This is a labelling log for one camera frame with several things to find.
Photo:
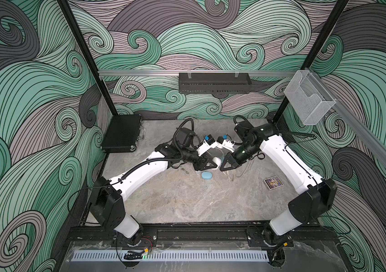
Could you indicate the aluminium right side rail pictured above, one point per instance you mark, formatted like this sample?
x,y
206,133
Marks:
x,y
354,113

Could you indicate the blue earbud case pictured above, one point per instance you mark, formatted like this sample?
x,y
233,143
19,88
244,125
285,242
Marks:
x,y
206,175

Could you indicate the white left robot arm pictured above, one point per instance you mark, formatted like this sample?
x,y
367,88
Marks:
x,y
106,202

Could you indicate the clear acrylic wall holder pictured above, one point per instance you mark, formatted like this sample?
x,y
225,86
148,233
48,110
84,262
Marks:
x,y
309,97

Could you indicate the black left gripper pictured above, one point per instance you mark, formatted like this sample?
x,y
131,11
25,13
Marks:
x,y
202,161

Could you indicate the white slotted cable duct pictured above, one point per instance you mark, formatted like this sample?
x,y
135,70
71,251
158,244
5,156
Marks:
x,y
173,255

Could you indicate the black carbon-pattern briefcase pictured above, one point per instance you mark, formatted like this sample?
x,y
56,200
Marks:
x,y
122,134

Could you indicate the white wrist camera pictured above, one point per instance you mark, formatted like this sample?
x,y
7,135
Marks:
x,y
205,145
224,143

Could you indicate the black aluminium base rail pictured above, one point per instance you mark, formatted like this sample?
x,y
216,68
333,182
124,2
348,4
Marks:
x,y
255,234

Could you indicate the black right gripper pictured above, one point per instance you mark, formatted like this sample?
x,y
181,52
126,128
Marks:
x,y
231,160

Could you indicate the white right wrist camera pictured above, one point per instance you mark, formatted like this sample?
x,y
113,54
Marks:
x,y
224,143

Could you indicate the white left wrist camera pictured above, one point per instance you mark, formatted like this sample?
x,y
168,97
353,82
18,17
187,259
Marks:
x,y
205,145

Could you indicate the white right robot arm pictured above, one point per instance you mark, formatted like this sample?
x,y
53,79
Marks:
x,y
315,194

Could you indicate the white earbud case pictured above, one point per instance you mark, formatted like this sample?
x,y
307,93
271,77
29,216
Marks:
x,y
217,161

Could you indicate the black perforated wall tray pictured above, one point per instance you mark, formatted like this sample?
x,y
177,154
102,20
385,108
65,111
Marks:
x,y
214,84

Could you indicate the aluminium wall rail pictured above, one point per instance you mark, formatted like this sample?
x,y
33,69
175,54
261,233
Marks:
x,y
175,73

